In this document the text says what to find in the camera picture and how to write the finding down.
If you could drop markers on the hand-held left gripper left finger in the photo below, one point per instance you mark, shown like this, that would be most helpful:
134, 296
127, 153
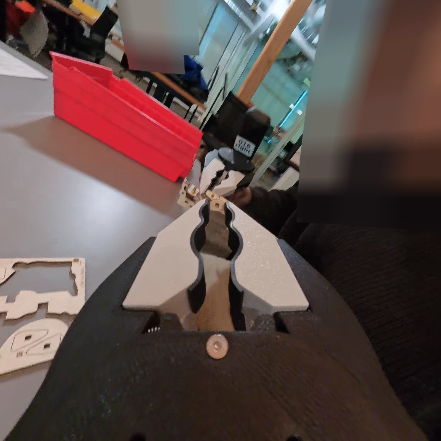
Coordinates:
165, 265

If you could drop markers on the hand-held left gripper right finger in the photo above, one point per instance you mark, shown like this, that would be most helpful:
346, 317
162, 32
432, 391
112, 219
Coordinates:
268, 272

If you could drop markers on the grey desk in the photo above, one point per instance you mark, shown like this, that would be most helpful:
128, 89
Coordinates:
69, 206

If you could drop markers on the person's right hand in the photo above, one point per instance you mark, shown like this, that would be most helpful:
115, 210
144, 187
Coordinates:
241, 197

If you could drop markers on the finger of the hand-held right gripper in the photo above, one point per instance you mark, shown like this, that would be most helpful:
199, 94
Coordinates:
232, 182
209, 174

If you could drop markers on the small wooden puzzle model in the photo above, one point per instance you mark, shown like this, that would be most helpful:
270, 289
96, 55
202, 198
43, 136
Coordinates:
187, 197

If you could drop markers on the wooden bench table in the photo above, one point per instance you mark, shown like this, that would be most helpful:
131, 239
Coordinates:
175, 91

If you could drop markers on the white paper sheet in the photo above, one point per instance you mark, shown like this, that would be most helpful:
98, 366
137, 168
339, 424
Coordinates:
17, 65

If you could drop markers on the wooden post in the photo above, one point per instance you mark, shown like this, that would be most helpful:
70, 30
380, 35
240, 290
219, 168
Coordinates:
272, 51

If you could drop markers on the person's right forearm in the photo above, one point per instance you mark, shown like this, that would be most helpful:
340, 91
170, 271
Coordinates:
272, 210

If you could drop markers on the red plastic bin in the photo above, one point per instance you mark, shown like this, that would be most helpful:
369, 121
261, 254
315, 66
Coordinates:
113, 117

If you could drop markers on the person's dark sweater torso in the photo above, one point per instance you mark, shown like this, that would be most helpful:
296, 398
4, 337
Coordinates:
379, 310

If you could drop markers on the black office chair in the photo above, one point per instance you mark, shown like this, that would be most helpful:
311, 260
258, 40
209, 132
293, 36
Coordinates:
96, 38

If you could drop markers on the wooden puzzle sheet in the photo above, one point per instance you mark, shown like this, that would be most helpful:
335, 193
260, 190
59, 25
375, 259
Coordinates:
44, 303

